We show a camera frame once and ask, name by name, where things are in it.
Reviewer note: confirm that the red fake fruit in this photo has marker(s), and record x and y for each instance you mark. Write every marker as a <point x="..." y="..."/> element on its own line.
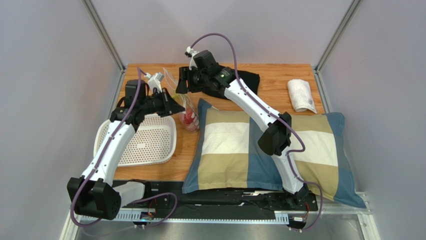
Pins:
<point x="189" y="119"/>

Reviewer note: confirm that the clear zip top bag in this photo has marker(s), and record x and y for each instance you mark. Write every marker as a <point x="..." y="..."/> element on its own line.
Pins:
<point x="171" y="87"/>

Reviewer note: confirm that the aluminium frame rail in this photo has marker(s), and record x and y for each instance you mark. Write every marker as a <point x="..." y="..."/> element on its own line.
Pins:
<point x="297" y="221"/>

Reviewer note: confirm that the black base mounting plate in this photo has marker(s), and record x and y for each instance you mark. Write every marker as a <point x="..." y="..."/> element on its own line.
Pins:
<point x="167" y="200"/>

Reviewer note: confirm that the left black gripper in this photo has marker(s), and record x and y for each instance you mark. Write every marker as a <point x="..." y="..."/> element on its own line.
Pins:
<point x="170" y="106"/>

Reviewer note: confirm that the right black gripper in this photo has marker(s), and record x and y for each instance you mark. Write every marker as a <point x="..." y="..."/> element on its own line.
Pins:
<point x="184" y="80"/>

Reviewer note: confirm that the black folded cloth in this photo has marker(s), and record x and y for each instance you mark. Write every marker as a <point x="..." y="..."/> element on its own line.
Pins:
<point x="252" y="80"/>

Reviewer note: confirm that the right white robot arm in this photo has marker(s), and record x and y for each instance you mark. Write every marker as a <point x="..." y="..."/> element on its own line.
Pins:
<point x="276" y="127"/>

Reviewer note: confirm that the plaid checkered pillow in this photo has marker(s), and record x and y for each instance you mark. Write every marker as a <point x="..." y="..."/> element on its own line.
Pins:
<point x="227" y="155"/>

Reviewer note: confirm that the white rolled towel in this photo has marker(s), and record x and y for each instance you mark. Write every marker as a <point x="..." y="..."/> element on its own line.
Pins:
<point x="301" y="96"/>

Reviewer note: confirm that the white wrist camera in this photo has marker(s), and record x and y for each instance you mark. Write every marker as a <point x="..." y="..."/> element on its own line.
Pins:
<point x="154" y="82"/>
<point x="190" y="52"/>

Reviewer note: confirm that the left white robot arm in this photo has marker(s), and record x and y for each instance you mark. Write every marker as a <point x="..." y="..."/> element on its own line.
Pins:
<point x="93" y="194"/>

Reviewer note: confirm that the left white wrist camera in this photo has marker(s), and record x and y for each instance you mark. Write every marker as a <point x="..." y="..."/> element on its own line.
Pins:
<point x="154" y="82"/>

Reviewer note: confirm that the white perforated plastic basket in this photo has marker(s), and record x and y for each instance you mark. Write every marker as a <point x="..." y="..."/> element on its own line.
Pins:
<point x="154" y="142"/>

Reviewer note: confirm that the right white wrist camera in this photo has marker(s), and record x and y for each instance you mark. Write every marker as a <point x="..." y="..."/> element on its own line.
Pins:
<point x="190" y="52"/>

